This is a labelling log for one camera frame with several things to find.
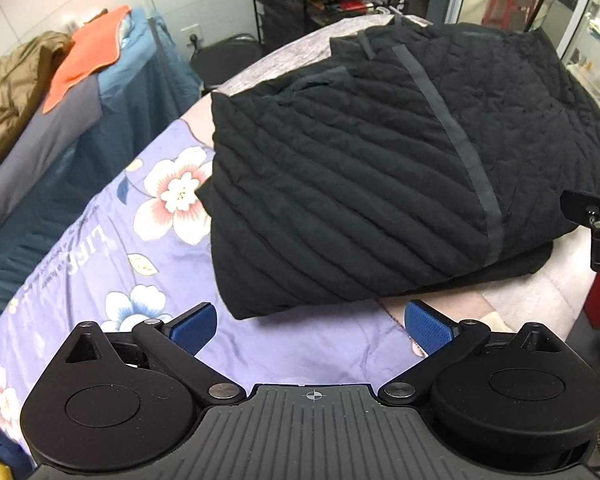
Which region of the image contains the black quilted jacket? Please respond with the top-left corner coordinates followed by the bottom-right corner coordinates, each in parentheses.
top-left (198, 18), bottom-right (600, 320)

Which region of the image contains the floral purple bed sheet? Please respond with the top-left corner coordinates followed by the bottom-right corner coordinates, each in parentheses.
top-left (0, 14), bottom-right (596, 466)

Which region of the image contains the blue covered side bed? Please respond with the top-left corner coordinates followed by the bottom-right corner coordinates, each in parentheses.
top-left (0, 8), bottom-right (201, 316)

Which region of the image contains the olive green puffer jacket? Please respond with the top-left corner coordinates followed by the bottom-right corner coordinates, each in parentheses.
top-left (0, 30), bottom-right (73, 165)

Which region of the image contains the black round chair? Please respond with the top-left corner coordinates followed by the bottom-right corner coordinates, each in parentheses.
top-left (189, 34), bottom-right (264, 91)

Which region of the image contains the orange cloth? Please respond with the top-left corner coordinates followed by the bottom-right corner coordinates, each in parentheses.
top-left (42, 6), bottom-right (132, 114)

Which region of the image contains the white wall socket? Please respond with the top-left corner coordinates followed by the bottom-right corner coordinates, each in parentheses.
top-left (181, 23), bottom-right (204, 51)

